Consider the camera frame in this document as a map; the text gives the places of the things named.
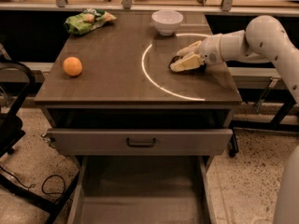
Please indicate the black chair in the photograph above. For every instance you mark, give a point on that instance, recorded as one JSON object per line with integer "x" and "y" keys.
{"x": 11, "y": 132}

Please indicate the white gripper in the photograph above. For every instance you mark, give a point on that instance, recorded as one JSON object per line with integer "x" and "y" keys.
{"x": 210, "y": 50}

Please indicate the lower open grey drawer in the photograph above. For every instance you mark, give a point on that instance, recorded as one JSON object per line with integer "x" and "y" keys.
{"x": 142, "y": 190}

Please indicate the orange fruit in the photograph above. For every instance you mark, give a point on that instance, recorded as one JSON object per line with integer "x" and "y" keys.
{"x": 72, "y": 66}

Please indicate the green chip bag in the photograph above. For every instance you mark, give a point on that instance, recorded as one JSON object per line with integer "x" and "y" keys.
{"x": 87, "y": 21}

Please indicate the upper grey drawer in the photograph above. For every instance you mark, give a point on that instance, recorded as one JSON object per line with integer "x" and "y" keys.
{"x": 95, "y": 142}

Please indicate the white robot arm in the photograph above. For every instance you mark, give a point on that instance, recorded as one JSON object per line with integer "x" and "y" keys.
{"x": 264, "y": 40}

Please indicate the white bowl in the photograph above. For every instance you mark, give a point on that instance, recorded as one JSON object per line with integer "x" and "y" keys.
{"x": 167, "y": 22}

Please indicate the grey drawer cabinet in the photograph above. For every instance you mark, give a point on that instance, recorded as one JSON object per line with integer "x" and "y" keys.
{"x": 126, "y": 82}

